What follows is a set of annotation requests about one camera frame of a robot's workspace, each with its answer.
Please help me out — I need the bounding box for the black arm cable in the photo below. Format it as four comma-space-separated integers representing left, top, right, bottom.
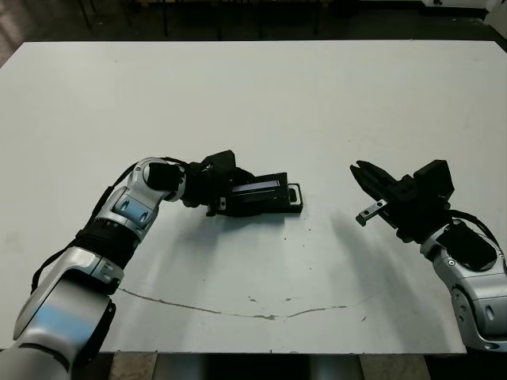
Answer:
29, 158, 203, 296
447, 211, 507, 262

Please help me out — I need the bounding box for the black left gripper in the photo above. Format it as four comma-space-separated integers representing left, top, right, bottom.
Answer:
181, 161, 258, 218

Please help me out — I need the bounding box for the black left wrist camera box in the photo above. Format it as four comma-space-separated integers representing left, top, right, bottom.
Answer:
200, 150, 238, 176

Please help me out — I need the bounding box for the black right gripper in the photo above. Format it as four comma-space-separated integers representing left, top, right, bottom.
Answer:
349, 159, 452, 243

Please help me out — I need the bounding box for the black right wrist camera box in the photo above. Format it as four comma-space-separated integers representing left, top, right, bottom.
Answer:
413, 159, 455, 200

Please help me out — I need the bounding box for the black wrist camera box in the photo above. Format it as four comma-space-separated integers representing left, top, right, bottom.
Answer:
200, 150, 238, 176
413, 159, 455, 200

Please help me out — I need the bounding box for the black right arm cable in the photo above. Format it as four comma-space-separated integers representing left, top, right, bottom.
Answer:
447, 211, 507, 262

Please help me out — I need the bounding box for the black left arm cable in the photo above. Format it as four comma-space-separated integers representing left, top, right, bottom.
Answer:
29, 158, 203, 296

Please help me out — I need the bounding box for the black box lid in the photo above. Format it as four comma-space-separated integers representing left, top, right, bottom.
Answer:
223, 173, 289, 218

